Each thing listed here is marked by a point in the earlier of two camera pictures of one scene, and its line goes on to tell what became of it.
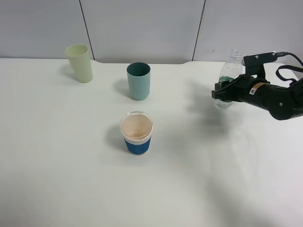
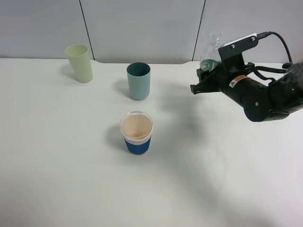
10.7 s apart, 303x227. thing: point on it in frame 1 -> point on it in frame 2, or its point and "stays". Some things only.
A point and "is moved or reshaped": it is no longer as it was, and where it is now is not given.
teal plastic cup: (138, 76) stays
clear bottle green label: (231, 69) is moved or reshaped
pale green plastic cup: (79, 57) stays
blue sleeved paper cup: (137, 128) stays
